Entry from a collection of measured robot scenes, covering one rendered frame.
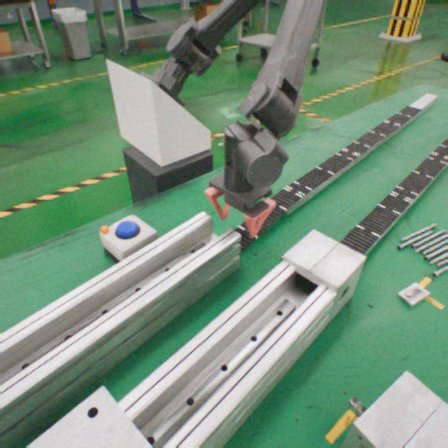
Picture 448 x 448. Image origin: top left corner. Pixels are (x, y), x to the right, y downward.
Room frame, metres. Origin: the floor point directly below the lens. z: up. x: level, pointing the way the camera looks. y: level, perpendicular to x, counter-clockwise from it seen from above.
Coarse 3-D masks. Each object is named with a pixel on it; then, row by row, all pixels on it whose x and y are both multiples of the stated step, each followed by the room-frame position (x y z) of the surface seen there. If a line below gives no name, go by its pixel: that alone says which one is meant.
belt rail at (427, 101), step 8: (424, 96) 1.32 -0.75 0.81; (432, 96) 1.33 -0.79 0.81; (416, 104) 1.24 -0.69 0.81; (424, 104) 1.24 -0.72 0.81; (432, 104) 1.30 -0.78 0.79; (408, 120) 1.15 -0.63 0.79; (400, 128) 1.09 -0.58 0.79; (376, 144) 0.97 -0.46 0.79; (368, 152) 0.92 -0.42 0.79; (344, 168) 0.83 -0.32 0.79; (336, 176) 0.79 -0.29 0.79; (328, 184) 0.76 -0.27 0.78; (312, 192) 0.71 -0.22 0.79; (304, 200) 0.68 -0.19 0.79; (296, 208) 0.66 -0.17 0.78
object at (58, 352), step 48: (192, 240) 0.48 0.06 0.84; (240, 240) 0.47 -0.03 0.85; (96, 288) 0.35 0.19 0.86; (144, 288) 0.35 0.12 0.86; (192, 288) 0.38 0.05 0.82; (0, 336) 0.26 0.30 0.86; (48, 336) 0.28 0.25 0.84; (96, 336) 0.27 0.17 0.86; (144, 336) 0.31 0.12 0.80; (0, 384) 0.21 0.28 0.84; (48, 384) 0.21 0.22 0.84; (0, 432) 0.16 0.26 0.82
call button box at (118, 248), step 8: (144, 224) 0.53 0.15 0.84; (112, 232) 0.51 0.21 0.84; (136, 232) 0.50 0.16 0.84; (144, 232) 0.51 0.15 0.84; (152, 232) 0.51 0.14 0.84; (104, 240) 0.49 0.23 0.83; (112, 240) 0.48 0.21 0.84; (120, 240) 0.48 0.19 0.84; (128, 240) 0.48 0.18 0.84; (136, 240) 0.48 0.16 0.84; (144, 240) 0.49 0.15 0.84; (152, 240) 0.50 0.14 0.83; (104, 248) 0.50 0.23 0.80; (112, 248) 0.48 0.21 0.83; (120, 248) 0.46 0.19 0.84; (128, 248) 0.46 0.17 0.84; (136, 248) 0.47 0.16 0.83; (112, 256) 0.48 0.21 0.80; (120, 256) 0.46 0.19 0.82; (128, 256) 0.46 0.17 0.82
